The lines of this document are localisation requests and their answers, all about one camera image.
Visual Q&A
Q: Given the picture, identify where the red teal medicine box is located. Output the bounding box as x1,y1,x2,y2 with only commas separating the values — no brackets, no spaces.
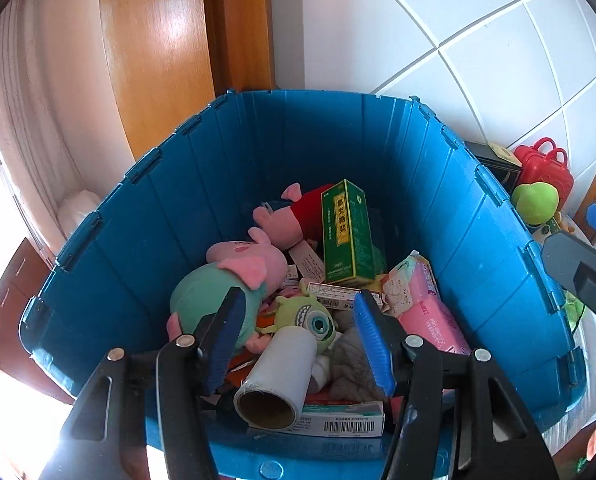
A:
248,400,385,437

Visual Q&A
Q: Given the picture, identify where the small white box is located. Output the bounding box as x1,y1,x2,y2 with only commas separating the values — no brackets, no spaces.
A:
285,239,325,283

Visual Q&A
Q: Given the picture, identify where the grey plush toy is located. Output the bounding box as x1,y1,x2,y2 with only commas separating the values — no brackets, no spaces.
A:
328,327,386,401

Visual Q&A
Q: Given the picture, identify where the pink floral tissue pack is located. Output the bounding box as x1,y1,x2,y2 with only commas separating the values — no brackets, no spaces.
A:
382,250,471,357

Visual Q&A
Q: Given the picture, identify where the green one-eyed monster plush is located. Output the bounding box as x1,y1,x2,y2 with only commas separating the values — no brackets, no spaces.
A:
255,280,339,351

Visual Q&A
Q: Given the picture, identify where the white curtain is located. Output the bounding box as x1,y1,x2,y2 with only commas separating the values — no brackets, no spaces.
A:
0,0,144,261

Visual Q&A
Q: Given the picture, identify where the slim white box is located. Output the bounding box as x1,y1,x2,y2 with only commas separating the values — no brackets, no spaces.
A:
305,280,384,311

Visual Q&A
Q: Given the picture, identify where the red plastic case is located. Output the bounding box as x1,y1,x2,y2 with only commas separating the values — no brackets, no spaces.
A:
513,136,574,211

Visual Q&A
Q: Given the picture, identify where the green alien plush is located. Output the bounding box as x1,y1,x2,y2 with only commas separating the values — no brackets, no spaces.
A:
510,182,561,226

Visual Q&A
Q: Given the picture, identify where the blue plastic container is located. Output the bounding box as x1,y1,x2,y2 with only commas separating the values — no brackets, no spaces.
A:
19,89,589,480

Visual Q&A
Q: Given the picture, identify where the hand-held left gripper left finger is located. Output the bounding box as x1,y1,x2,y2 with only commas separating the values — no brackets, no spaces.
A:
38,287,249,480

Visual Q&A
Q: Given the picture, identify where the black gift box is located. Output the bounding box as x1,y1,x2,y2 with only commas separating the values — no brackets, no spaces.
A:
465,140,521,191

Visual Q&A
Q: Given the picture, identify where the dark green medicine box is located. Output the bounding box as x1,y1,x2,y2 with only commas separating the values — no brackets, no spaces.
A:
321,179,375,286

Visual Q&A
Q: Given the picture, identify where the pig plush with teal body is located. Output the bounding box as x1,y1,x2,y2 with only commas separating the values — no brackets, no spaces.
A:
167,227,288,351

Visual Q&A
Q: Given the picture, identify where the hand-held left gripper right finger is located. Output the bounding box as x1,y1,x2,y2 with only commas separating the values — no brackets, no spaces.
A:
353,290,559,480

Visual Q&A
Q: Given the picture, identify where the white paper roll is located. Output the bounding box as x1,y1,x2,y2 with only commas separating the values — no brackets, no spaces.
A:
233,327,319,432

